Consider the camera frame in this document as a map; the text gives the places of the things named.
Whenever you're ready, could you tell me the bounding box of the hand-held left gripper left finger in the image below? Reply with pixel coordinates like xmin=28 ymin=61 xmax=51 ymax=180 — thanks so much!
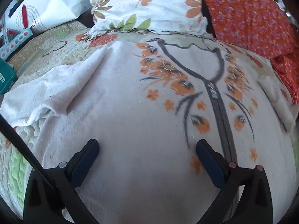
xmin=23 ymin=139 xmax=100 ymax=224

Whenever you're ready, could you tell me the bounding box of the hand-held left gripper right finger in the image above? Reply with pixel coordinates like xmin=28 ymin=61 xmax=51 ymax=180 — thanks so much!
xmin=196 ymin=139 xmax=274 ymax=224

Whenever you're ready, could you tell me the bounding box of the white sweater with orange flowers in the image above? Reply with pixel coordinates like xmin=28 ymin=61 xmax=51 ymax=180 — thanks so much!
xmin=0 ymin=38 xmax=297 ymax=224

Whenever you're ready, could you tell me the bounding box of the teal cardboard box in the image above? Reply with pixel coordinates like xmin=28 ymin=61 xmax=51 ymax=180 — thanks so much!
xmin=0 ymin=58 xmax=18 ymax=96

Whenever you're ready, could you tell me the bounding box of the heart-patterned quilt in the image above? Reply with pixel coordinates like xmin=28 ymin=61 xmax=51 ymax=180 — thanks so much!
xmin=0 ymin=20 xmax=299 ymax=215

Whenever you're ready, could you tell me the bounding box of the colourful paint palette box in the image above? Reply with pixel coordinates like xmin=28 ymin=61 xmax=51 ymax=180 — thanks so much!
xmin=0 ymin=26 xmax=33 ymax=60

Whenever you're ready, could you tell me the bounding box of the red floral sofa cover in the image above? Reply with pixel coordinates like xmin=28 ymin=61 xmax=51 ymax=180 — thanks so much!
xmin=198 ymin=0 xmax=299 ymax=105

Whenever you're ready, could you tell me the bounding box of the white paper bag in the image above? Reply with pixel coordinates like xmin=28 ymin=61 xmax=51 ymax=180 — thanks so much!
xmin=6 ymin=0 xmax=91 ymax=35

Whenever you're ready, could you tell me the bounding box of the white floral pillow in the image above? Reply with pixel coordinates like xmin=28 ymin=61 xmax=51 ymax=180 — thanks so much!
xmin=87 ymin=0 xmax=209 ymax=37

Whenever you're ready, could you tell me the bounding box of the black cable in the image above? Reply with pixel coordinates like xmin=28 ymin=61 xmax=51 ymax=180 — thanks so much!
xmin=0 ymin=116 xmax=56 ymax=190

